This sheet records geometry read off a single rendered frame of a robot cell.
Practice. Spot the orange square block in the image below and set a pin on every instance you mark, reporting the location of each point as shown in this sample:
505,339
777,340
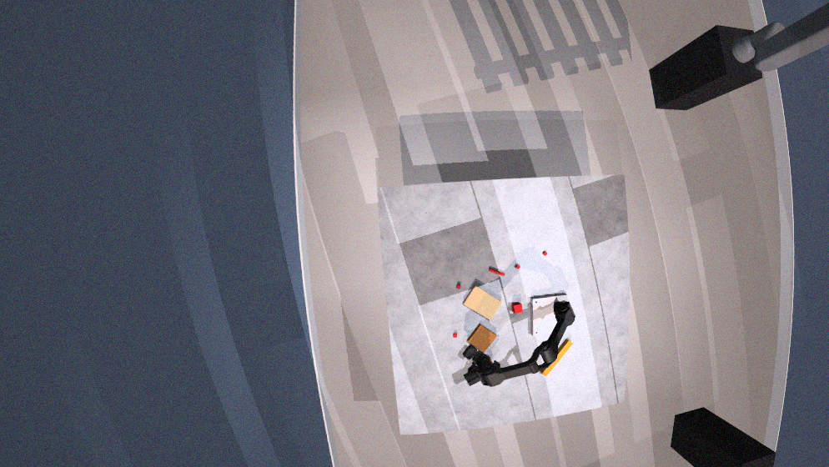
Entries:
481,337

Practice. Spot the orange flat bar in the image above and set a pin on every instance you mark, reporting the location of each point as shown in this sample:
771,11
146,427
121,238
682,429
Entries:
561,351

